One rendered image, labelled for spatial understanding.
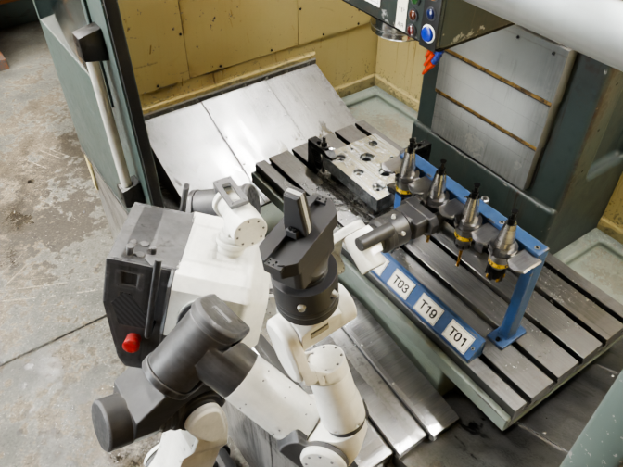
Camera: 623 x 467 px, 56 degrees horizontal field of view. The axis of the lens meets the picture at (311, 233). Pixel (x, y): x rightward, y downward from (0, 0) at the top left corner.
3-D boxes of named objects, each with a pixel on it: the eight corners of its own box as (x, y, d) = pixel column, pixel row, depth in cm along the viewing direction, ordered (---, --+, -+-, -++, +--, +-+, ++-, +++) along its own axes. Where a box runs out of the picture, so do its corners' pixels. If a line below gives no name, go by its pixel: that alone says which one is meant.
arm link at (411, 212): (443, 212, 141) (406, 232, 136) (437, 241, 148) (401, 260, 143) (408, 185, 149) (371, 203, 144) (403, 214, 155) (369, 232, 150)
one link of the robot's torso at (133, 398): (108, 468, 122) (115, 412, 113) (87, 421, 130) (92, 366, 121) (225, 421, 139) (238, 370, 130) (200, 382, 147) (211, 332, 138)
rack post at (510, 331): (501, 350, 151) (530, 273, 131) (486, 336, 155) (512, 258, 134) (527, 333, 156) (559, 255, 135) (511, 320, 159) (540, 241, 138)
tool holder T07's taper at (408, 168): (419, 173, 153) (423, 152, 148) (405, 179, 151) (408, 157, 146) (409, 165, 156) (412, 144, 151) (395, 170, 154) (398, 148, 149)
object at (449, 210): (449, 221, 142) (449, 220, 141) (433, 210, 145) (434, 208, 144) (469, 211, 145) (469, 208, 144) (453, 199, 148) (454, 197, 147)
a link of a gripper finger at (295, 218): (306, 196, 64) (310, 233, 69) (282, 187, 66) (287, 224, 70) (298, 206, 64) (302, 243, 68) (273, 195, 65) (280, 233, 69)
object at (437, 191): (449, 195, 147) (453, 172, 142) (438, 202, 144) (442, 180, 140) (435, 186, 149) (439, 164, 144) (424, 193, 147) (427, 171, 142)
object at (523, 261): (520, 277, 129) (521, 274, 128) (502, 263, 132) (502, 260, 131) (540, 264, 132) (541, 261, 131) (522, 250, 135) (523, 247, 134)
